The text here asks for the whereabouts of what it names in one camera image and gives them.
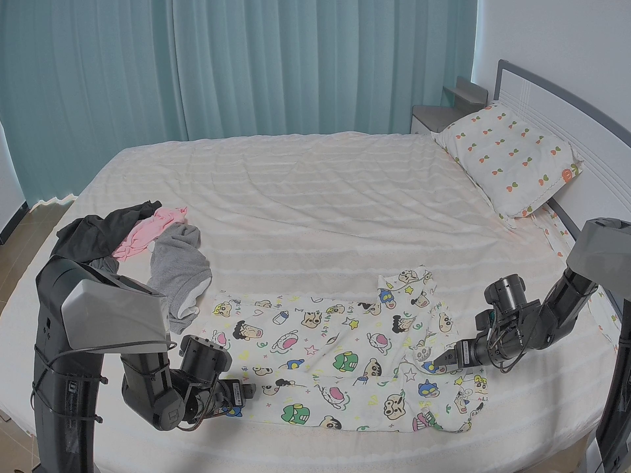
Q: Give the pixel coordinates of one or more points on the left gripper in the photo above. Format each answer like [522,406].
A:
[239,394]

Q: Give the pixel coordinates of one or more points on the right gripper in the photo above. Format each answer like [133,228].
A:
[473,353]

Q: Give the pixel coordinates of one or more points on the white printed pyjama top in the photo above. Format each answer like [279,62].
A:
[345,343]

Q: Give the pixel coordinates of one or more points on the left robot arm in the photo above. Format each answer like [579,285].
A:
[108,313]

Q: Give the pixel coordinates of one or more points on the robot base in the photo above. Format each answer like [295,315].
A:
[594,463]

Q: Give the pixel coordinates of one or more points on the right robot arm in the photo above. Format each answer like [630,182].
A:
[596,249]

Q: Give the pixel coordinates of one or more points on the grey sweater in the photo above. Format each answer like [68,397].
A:
[177,264]

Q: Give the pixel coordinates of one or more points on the dark grey garment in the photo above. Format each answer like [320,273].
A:
[106,264]

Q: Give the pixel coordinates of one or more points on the pink garment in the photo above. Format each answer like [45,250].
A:
[148,229]

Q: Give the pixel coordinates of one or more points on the white printed pillow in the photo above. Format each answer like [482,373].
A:
[512,155]

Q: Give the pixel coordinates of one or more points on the bed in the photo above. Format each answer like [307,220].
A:
[320,205]

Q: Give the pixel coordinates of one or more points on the black garment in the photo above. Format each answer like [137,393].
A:
[98,234]

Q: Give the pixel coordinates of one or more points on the grey bedside table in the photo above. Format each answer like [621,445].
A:
[434,116]

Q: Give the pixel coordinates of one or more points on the blue-green curtain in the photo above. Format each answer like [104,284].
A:
[98,42]
[320,42]

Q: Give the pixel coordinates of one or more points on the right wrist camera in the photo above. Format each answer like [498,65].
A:
[483,322]

